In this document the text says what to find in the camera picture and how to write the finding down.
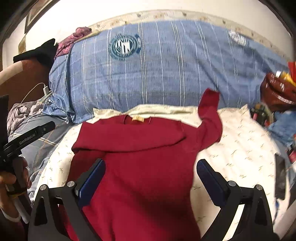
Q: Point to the light blue garment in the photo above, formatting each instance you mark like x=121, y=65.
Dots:
x=283, y=129

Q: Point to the person's left hand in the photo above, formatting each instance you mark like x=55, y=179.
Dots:
x=9, y=190

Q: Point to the dark red plastic bag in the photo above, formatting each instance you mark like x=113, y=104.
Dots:
x=277, y=94

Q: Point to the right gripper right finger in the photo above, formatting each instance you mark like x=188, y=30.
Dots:
x=255, y=222

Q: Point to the maroon patterned cloth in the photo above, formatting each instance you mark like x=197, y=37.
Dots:
x=66, y=44

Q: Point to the grey crumpled cloth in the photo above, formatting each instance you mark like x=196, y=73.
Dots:
x=20, y=111

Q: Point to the red sweater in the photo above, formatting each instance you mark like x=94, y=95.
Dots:
x=145, y=191

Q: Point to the white charger with cable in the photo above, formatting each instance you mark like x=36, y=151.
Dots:
x=38, y=91

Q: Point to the cream leaf-print pillow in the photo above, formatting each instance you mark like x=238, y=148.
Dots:
x=245, y=154

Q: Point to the brown wooden headboard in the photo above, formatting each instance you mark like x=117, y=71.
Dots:
x=20, y=77

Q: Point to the blue plaid quilt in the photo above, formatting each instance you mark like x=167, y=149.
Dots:
x=162, y=62

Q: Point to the black cloth on chair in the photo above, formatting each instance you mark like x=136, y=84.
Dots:
x=44, y=54

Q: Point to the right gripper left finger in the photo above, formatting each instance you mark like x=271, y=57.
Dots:
x=73, y=196

